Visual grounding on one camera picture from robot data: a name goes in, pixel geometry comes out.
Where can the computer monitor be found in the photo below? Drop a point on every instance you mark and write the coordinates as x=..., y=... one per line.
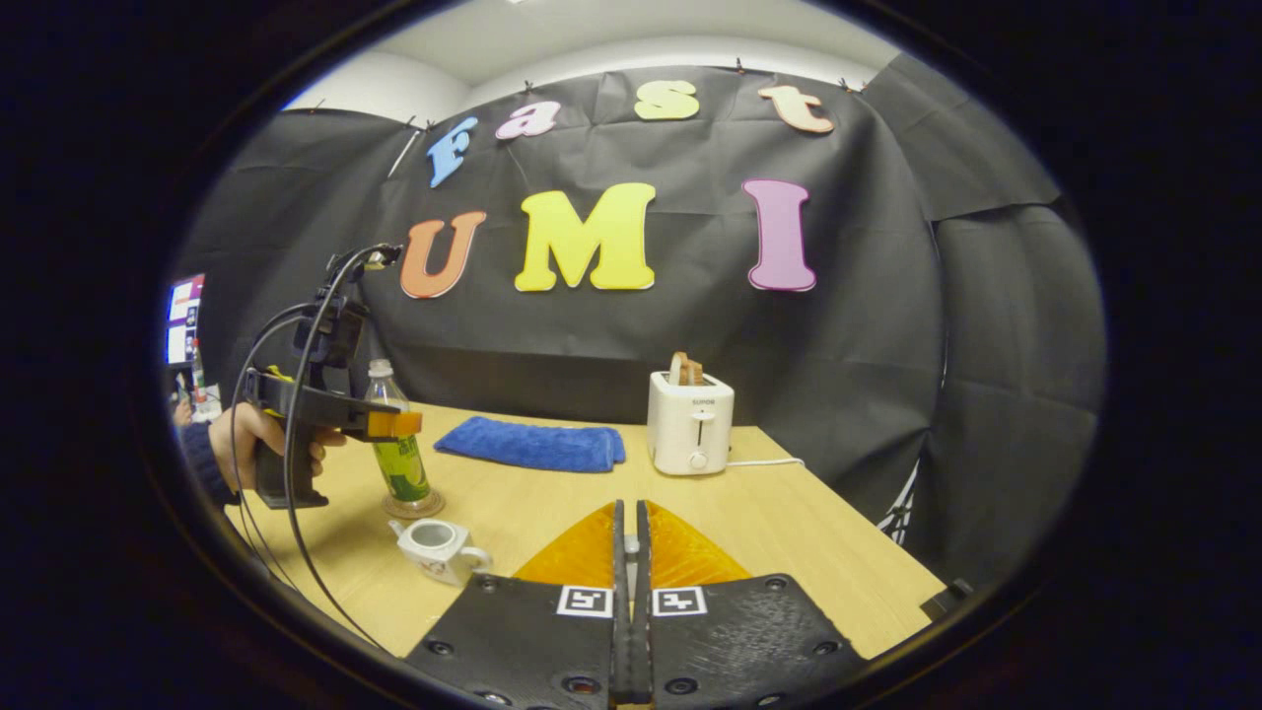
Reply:
x=185, y=320

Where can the white toaster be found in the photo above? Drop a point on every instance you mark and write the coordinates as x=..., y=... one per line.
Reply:
x=690, y=424

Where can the round brown coaster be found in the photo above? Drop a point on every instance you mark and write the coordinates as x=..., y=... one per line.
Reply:
x=419, y=510

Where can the small red label bottle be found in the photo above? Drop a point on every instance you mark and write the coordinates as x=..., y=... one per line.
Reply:
x=198, y=370

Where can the white side table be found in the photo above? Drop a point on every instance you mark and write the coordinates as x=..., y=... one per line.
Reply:
x=207, y=406

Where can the toasted bread slice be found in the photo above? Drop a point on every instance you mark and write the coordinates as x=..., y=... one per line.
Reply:
x=687, y=370

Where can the black tripod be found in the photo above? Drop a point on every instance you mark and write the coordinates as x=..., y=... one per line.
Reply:
x=895, y=508

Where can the green label water bottle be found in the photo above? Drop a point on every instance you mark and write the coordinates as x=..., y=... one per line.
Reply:
x=404, y=473

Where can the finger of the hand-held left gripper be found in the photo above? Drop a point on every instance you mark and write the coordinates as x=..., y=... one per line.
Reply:
x=394, y=424

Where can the white teacup lid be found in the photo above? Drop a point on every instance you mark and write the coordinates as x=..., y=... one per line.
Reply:
x=631, y=545

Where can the black backdrop cloth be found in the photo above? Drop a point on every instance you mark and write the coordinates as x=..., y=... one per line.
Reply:
x=848, y=375

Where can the blue folded towel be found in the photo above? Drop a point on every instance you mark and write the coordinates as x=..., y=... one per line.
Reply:
x=532, y=446

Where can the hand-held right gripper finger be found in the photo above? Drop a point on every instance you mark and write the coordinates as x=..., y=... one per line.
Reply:
x=643, y=631
x=620, y=631

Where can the white teacup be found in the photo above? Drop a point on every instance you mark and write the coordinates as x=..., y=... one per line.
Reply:
x=434, y=547

